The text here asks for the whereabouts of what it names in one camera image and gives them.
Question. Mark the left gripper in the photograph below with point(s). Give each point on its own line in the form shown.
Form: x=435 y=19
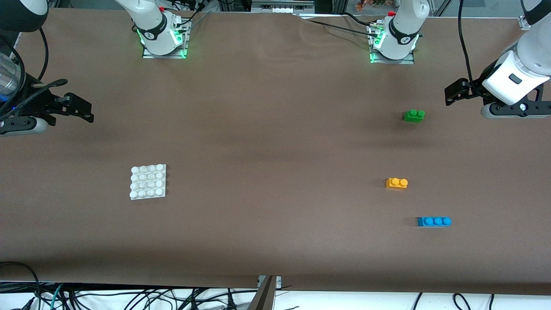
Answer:
x=472 y=91

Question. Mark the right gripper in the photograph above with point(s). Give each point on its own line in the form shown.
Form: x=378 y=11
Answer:
x=35 y=102

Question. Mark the white studded base plate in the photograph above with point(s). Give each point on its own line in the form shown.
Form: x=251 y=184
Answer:
x=148 y=183

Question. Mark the yellow two-stud block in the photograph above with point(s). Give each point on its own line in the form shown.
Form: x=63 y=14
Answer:
x=396 y=184

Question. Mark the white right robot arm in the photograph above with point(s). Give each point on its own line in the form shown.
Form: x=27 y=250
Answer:
x=155 y=34

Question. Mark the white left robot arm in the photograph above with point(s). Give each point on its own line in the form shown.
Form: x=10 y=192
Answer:
x=402 y=43

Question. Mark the green two-stud block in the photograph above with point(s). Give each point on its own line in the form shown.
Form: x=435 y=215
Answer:
x=413 y=116

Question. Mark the blue three-stud block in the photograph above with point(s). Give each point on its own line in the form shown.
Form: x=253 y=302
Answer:
x=432 y=221

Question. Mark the grey metal rack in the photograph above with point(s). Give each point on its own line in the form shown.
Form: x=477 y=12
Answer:
x=280 y=8

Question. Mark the aluminium frame profile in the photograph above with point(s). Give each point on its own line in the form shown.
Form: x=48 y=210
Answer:
x=524 y=22

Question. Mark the silver table edge bracket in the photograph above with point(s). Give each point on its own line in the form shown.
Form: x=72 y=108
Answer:
x=278 y=282

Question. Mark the dark metal post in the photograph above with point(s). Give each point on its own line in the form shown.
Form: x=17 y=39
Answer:
x=262 y=299

